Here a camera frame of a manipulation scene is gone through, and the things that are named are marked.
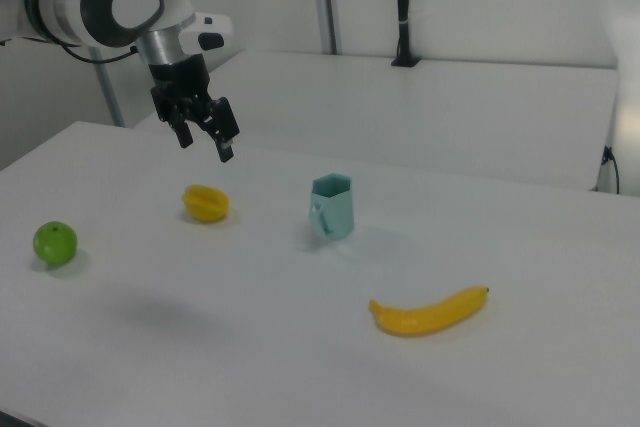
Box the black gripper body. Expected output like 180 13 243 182
147 55 239 143

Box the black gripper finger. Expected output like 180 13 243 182
172 116 195 150
213 132 236 164

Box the teal hexagonal mug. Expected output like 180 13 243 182
307 173 356 242

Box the yellow starfruit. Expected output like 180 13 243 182
181 184 232 223

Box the green apple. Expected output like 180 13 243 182
32 220 79 265

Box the yellow banana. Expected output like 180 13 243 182
368 285 491 337

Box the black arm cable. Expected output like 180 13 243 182
49 41 141 64

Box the black camera pole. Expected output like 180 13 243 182
390 0 422 69

